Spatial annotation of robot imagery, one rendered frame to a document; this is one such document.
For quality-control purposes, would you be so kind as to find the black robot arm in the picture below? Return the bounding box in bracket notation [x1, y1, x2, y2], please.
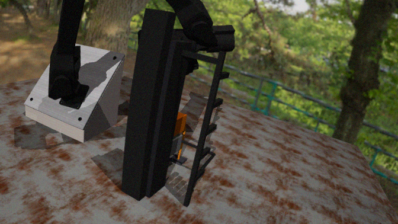
[48, 0, 235, 109]

